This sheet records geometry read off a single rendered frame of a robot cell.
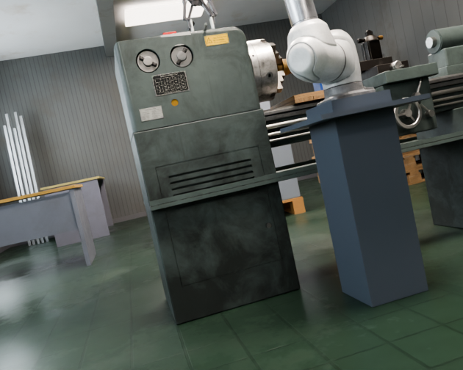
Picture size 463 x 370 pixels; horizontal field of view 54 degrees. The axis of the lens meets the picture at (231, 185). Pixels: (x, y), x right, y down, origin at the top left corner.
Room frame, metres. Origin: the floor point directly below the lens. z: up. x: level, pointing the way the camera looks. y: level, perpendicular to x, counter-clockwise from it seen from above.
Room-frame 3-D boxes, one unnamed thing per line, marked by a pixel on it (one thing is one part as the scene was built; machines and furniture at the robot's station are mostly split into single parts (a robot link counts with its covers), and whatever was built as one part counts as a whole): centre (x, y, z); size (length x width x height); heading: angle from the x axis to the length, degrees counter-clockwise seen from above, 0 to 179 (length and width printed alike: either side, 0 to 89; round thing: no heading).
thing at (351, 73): (1.82, -0.51, 0.97); 0.18 x 0.16 x 0.22; 141
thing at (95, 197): (6.85, 2.29, 0.41); 1.50 x 0.77 x 0.83; 12
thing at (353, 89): (1.83, -0.54, 0.83); 0.22 x 0.18 x 0.06; 102
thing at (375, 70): (2.49, -0.87, 0.95); 0.43 x 0.18 x 0.04; 13
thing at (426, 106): (2.29, -0.95, 0.73); 0.27 x 0.12 x 0.27; 103
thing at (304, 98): (2.42, -0.49, 0.88); 0.36 x 0.30 x 0.04; 13
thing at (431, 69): (2.49, -0.92, 0.89); 0.53 x 0.30 x 0.06; 13
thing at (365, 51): (2.43, -0.88, 1.07); 0.07 x 0.07 x 0.10; 13
